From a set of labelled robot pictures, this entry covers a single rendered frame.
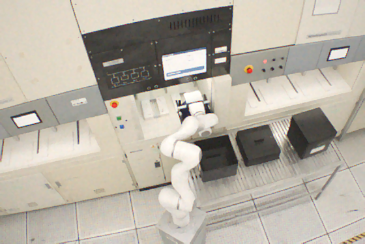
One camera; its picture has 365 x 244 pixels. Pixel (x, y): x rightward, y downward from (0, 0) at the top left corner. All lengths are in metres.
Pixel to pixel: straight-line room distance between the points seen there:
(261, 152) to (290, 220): 0.99
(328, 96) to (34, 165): 2.68
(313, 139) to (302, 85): 0.72
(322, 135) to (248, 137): 0.59
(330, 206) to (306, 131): 1.16
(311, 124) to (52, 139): 2.18
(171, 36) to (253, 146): 1.11
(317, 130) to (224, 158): 0.77
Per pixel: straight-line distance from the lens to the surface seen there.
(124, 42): 1.81
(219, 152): 2.51
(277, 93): 2.85
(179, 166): 1.69
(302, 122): 2.49
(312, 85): 3.03
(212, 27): 1.88
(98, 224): 3.21
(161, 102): 2.68
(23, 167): 2.77
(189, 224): 2.24
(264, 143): 2.48
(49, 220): 3.43
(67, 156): 2.63
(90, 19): 1.71
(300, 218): 3.21
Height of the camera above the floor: 2.88
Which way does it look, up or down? 52 degrees down
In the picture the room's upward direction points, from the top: 5 degrees counter-clockwise
